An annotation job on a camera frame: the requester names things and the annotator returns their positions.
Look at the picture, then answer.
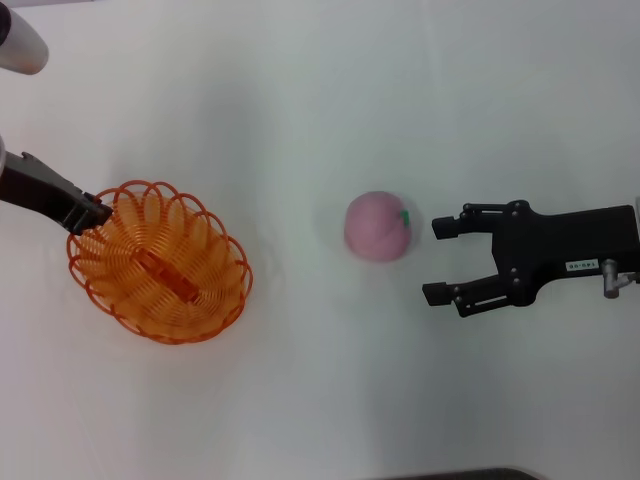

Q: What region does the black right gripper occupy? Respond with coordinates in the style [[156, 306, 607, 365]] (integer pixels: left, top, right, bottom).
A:
[[421, 198, 640, 319]]

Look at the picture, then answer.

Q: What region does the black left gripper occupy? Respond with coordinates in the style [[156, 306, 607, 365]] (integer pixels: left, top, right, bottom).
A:
[[0, 151, 114, 237]]

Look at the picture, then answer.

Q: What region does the orange plastic wire basket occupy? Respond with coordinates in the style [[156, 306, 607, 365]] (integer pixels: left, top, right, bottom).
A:
[[66, 179, 254, 345]]

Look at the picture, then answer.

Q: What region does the pink peach with green stem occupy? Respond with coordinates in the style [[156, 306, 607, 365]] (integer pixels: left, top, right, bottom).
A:
[[343, 190, 414, 262]]

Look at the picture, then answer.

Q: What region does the dark rounded robot base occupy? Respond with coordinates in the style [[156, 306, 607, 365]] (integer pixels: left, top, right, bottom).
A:
[[384, 467, 545, 480]]

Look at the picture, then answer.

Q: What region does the small silver plug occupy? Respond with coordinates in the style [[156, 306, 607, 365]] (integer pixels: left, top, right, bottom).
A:
[[601, 258, 640, 300]]

